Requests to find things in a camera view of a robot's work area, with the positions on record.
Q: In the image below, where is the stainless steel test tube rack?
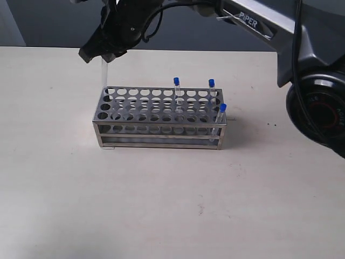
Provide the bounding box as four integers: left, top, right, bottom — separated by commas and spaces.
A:
92, 86, 227, 149

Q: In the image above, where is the blue capped tube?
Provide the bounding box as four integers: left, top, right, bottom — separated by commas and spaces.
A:
209, 103, 227, 136
101, 58, 108, 88
208, 78, 216, 108
174, 77, 183, 113

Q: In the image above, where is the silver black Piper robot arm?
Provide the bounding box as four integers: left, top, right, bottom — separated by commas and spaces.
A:
79, 1, 344, 156

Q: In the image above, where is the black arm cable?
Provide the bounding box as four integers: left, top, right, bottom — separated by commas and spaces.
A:
140, 0, 324, 152

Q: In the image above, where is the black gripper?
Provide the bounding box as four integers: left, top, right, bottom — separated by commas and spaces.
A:
78, 0, 163, 64

